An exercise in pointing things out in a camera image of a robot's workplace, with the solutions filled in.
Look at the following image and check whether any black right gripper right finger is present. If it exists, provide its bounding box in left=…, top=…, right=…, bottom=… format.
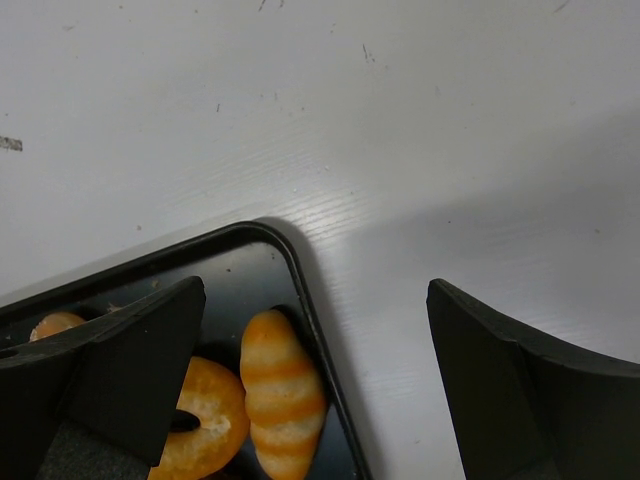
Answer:
left=426, top=279, right=639, bottom=479

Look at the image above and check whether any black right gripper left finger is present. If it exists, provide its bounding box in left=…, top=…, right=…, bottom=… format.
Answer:
left=1, top=276, right=206, bottom=479

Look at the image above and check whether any round orange bread roll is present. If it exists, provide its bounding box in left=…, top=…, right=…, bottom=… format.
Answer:
left=29, top=312, right=85, bottom=342

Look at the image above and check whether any striped croissant-shaped bread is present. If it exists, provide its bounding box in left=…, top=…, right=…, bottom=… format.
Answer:
left=240, top=310, right=328, bottom=479

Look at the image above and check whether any black baking tray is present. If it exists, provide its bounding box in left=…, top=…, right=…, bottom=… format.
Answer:
left=1, top=221, right=371, bottom=479

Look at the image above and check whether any small orange ring bread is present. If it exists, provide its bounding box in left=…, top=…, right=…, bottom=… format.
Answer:
left=148, top=356, right=249, bottom=479

